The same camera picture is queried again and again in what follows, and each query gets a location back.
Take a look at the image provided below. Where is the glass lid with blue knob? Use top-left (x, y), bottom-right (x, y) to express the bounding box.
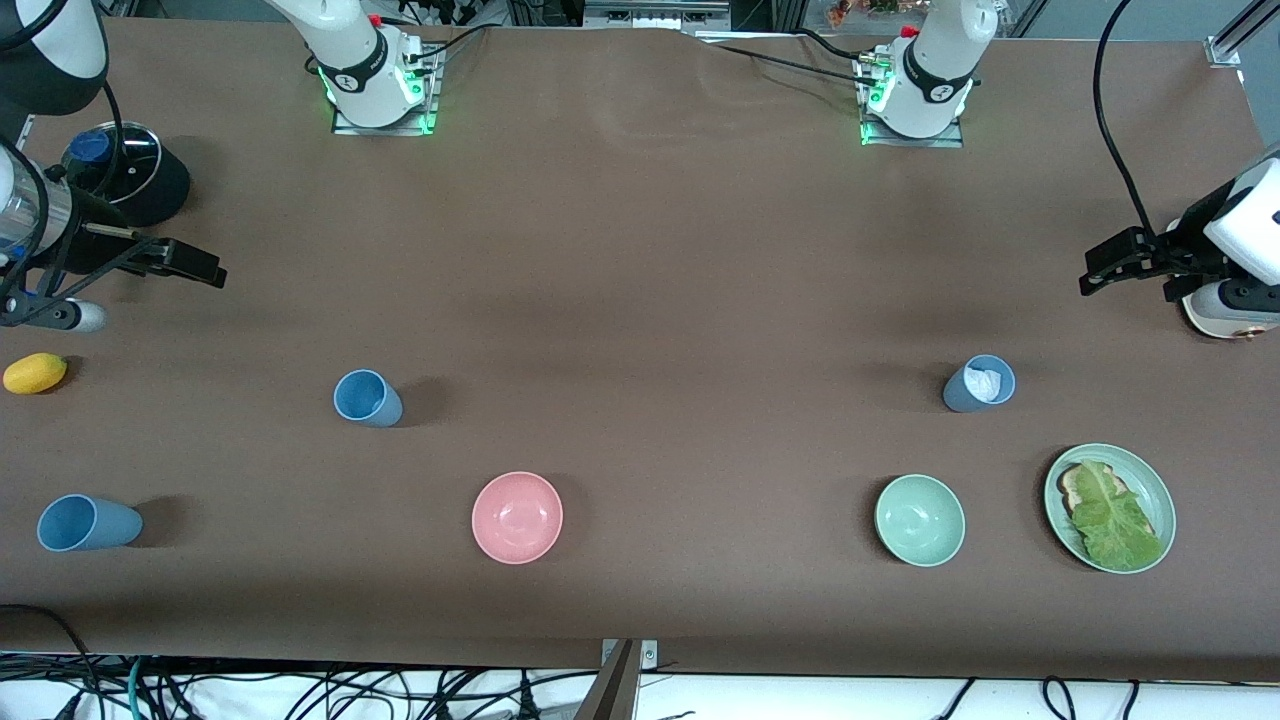
top-left (62, 122), bottom-right (163, 206)

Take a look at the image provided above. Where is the pale green plate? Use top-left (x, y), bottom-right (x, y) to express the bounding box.
top-left (1043, 443), bottom-right (1178, 575)

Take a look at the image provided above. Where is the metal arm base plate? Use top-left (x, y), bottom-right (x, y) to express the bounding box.
top-left (858, 55), bottom-right (966, 149)
top-left (332, 45), bottom-right (442, 136)

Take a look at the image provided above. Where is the yellow lemon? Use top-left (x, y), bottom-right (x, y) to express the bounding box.
top-left (2, 352), bottom-right (69, 395)

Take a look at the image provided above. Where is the aluminium frame profile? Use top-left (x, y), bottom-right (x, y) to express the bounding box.
top-left (1205, 0), bottom-right (1280, 69)

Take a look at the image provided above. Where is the green lettuce leaf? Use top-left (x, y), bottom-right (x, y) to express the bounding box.
top-left (1070, 460), bottom-right (1166, 573)

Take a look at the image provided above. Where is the silver metal bracket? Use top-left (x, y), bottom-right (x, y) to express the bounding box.
top-left (600, 639), bottom-right (659, 671)

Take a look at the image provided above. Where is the pink bowl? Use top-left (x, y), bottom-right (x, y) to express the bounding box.
top-left (471, 471), bottom-right (564, 566)

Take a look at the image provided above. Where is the toasted bread slice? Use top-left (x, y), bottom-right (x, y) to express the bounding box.
top-left (1058, 462), bottom-right (1161, 541)

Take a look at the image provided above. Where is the cream toaster appliance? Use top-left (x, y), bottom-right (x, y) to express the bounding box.
top-left (1183, 300), bottom-right (1280, 342)

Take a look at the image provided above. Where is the black cooking pot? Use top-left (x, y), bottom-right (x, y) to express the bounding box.
top-left (60, 120), bottom-right (192, 229)

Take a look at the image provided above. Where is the grey metal device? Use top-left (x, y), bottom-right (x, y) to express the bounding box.
top-left (583, 0), bottom-right (732, 32)

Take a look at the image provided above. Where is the pale green bowl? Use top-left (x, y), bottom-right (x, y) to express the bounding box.
top-left (874, 473), bottom-right (967, 569)

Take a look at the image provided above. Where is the grey metal pole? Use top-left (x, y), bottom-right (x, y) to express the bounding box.
top-left (572, 640), bottom-right (643, 720)

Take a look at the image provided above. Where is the blue plastic cup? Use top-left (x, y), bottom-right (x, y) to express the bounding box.
top-left (37, 494), bottom-right (144, 553)
top-left (333, 369), bottom-right (405, 429)
top-left (942, 354), bottom-right (1017, 414)

